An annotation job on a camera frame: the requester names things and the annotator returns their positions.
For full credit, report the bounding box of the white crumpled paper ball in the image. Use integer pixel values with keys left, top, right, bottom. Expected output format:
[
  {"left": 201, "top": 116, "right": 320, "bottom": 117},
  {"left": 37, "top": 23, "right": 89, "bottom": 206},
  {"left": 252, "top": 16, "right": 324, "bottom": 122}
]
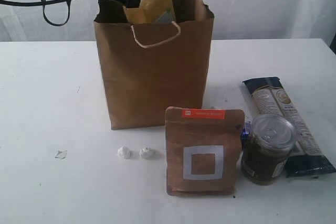
[
  {"left": 117, "top": 146, "right": 131, "bottom": 159},
  {"left": 139, "top": 147, "right": 160, "bottom": 160}
]

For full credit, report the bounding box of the brown paper shopping bag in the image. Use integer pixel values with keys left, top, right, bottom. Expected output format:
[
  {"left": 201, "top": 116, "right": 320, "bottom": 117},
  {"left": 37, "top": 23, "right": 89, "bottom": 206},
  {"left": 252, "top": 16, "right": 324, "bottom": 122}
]
[{"left": 94, "top": 0, "right": 214, "bottom": 130}]

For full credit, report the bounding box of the dark clear pull-tab jar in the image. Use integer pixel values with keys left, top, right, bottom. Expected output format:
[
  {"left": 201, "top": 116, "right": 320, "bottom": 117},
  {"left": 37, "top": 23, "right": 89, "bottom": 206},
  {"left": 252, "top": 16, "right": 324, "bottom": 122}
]
[{"left": 241, "top": 114, "right": 298, "bottom": 185}]

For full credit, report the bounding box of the brown kraft pouch orange label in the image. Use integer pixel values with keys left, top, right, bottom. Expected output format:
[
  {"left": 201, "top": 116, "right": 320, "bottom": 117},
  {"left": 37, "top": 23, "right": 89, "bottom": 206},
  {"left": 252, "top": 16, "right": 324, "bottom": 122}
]
[{"left": 165, "top": 107, "right": 245, "bottom": 196}]

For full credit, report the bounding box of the yellow millet bottle white cap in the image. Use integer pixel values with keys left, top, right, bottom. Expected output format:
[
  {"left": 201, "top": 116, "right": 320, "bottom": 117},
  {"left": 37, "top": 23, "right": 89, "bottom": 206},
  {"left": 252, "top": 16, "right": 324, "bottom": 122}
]
[{"left": 123, "top": 0, "right": 176, "bottom": 25}]

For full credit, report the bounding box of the dark blue pasta packet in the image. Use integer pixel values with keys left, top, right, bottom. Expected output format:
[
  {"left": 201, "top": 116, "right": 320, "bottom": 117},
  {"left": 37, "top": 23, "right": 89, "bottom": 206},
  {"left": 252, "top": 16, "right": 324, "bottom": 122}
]
[{"left": 243, "top": 77, "right": 335, "bottom": 177}]

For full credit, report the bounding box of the black cable loop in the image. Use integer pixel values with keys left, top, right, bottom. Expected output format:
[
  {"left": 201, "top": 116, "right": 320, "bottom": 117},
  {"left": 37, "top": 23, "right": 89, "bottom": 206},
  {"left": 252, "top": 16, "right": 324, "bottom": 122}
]
[{"left": 0, "top": 0, "right": 90, "bottom": 27}]

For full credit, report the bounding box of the small white blue packet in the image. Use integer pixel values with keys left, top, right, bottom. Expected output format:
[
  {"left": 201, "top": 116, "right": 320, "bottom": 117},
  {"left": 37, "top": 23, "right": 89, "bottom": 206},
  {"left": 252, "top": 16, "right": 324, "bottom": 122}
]
[{"left": 241, "top": 122, "right": 251, "bottom": 140}]

